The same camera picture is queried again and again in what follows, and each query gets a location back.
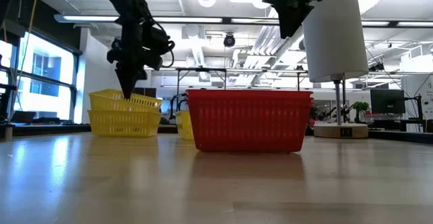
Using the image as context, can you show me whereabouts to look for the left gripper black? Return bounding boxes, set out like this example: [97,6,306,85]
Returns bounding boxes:
[107,22,163,100]

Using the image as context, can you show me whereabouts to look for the yellow slotted plastic basket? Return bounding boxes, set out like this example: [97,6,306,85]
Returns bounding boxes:
[175,110,195,141]
[87,110,162,138]
[88,89,164,113]

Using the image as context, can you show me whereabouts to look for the white shade wooden base lamp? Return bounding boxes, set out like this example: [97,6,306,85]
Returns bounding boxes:
[302,0,369,139]

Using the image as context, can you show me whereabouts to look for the black background table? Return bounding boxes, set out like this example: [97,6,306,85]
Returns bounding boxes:
[175,67,227,91]

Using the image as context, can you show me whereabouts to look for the green background potted plant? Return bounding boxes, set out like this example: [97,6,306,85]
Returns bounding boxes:
[352,101,370,123]

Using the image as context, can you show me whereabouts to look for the black computer monitor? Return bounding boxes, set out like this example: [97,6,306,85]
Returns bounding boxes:
[369,88,406,115]

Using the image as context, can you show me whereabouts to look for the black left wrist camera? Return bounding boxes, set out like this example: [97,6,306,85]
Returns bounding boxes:
[148,27,170,60]

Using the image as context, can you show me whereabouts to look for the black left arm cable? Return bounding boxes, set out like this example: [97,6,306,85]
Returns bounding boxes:
[161,38,177,68]

